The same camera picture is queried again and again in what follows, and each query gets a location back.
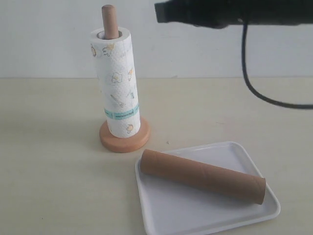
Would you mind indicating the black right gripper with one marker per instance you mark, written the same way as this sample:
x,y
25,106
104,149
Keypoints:
x,y
222,13

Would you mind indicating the brown cardboard tube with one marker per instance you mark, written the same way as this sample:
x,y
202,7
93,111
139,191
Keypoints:
x,y
204,176

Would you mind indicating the white rectangular plastic tray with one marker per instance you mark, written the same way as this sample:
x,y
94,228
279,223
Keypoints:
x,y
170,208

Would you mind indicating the wooden paper towel holder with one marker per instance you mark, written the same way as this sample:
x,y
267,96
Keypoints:
x,y
112,143

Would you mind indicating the printed white paper towel roll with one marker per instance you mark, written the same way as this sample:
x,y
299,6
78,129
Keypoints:
x,y
114,64

